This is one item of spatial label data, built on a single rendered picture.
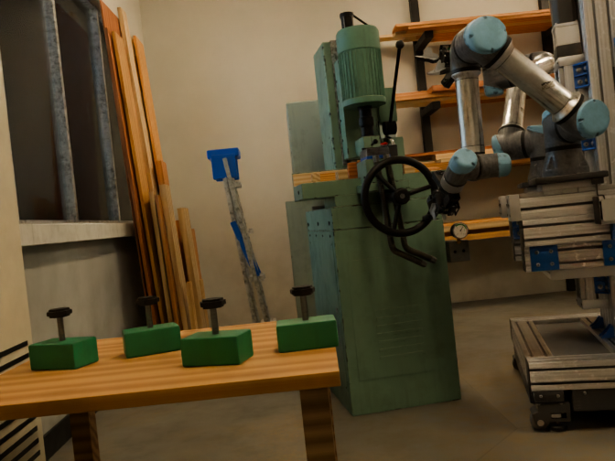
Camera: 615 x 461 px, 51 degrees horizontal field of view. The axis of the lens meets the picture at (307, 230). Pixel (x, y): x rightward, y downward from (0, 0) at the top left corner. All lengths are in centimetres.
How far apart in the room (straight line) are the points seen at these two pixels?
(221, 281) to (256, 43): 184
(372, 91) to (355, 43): 20
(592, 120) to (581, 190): 25
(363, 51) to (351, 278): 89
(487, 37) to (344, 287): 103
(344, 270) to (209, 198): 269
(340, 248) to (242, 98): 280
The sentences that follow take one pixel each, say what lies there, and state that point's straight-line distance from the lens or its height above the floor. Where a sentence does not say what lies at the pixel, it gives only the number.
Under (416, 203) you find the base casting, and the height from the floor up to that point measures 78.
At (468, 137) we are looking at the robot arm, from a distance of 219.
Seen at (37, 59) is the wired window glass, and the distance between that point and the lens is 320.
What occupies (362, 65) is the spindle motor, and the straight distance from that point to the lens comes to 264.
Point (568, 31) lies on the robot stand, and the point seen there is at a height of 135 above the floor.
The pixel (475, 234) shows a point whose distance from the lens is 467.
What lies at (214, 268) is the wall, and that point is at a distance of 503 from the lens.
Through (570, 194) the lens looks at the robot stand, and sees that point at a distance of 230.
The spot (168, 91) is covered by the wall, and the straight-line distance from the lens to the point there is 517.
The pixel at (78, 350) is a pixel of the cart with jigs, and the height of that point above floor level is 56.
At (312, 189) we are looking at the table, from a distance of 244.
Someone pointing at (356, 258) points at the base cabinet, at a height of 60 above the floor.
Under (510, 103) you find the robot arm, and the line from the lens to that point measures 299.
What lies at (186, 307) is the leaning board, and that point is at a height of 34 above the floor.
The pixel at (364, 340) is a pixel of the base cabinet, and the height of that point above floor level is 28.
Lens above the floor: 76
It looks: 1 degrees down
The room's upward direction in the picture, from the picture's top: 6 degrees counter-clockwise
